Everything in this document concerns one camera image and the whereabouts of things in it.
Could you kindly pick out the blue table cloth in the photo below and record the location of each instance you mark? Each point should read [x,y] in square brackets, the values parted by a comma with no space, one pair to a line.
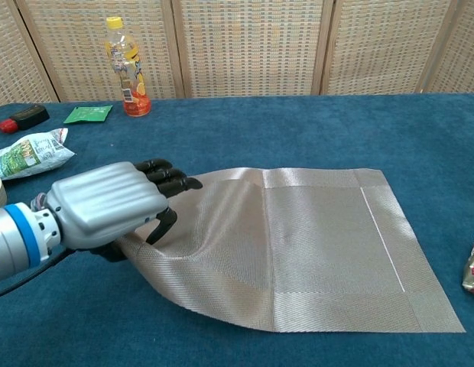
[336,130]

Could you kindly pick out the woven bamboo screen panel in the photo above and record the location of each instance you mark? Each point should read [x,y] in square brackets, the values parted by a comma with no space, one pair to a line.
[382,46]
[76,49]
[462,57]
[252,46]
[11,69]

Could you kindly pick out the black box with red cap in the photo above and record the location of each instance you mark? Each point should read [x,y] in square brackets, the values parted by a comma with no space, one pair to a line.
[28,116]

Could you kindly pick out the orange drink bottle yellow cap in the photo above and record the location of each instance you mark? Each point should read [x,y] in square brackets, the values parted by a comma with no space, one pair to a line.
[132,95]

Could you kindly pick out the grey woven placemat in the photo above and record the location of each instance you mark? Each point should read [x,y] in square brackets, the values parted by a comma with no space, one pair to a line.
[317,248]

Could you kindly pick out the green sachet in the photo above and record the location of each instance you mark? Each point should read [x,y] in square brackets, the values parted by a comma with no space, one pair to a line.
[88,114]

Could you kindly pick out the white green snack bag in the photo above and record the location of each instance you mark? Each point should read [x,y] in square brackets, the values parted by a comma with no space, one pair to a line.
[26,156]

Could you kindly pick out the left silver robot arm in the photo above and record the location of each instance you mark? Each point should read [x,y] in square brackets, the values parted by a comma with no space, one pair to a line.
[11,237]

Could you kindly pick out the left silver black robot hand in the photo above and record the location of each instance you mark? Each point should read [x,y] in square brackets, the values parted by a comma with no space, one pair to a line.
[103,206]

